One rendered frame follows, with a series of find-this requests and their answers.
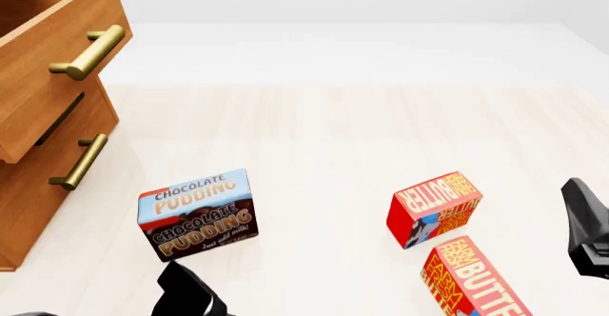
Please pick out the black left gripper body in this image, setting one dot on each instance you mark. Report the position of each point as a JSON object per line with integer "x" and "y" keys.
{"x": 220, "y": 308}

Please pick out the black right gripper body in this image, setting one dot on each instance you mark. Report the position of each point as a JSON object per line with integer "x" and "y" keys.
{"x": 592, "y": 260}

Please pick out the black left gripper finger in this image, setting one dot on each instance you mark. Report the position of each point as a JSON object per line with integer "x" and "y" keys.
{"x": 181, "y": 291}

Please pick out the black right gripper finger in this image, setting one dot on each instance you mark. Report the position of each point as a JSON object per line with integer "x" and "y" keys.
{"x": 587, "y": 209}

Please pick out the closed wooden drawer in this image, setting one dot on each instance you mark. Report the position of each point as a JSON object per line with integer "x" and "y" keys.
{"x": 33, "y": 209}

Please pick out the wooden cabinet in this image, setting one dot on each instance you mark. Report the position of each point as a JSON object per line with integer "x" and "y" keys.
{"x": 10, "y": 259}

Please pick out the open wooden drawer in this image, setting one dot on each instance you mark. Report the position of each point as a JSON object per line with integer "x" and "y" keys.
{"x": 43, "y": 91}

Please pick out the chocolate pudding box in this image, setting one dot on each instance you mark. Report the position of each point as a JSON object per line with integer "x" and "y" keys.
{"x": 200, "y": 216}

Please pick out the long red butter box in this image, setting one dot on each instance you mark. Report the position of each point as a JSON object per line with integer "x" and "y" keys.
{"x": 476, "y": 280}

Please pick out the short red butter box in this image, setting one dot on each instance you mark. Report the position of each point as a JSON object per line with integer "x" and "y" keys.
{"x": 428, "y": 209}

